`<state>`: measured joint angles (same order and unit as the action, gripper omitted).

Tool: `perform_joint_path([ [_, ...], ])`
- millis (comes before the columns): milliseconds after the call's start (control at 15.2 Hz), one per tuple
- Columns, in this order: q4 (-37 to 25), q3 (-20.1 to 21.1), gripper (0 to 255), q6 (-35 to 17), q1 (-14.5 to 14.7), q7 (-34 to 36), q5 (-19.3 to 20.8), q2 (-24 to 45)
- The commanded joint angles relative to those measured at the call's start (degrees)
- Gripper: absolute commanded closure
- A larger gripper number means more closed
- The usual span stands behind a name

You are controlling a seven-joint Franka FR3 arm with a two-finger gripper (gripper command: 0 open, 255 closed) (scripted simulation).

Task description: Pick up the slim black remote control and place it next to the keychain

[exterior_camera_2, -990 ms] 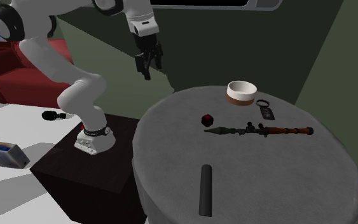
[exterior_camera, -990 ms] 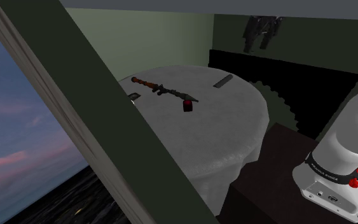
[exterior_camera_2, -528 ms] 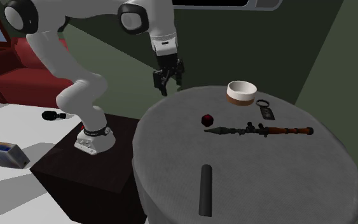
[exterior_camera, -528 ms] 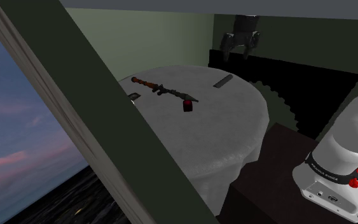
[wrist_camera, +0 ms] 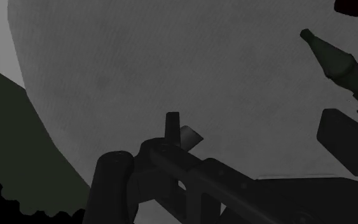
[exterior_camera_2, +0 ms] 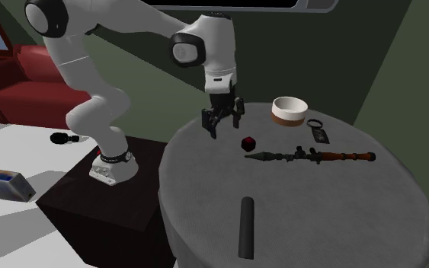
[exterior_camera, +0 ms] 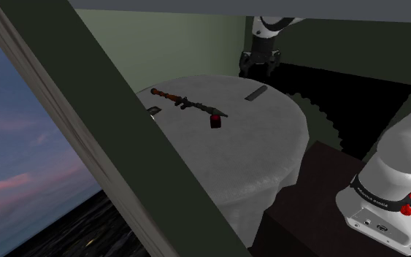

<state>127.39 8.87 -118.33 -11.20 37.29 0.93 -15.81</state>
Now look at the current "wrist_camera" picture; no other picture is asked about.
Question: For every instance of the round grey table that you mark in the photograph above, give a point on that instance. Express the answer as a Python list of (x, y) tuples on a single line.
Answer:
[(178, 62)]

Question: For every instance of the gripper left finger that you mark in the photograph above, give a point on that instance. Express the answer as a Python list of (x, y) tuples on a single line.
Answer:
[(172, 164)]

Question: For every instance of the dark green bottle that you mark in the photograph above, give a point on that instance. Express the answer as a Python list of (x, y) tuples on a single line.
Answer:
[(340, 65)]

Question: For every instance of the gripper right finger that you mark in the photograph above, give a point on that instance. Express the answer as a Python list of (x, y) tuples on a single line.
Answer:
[(346, 139)]

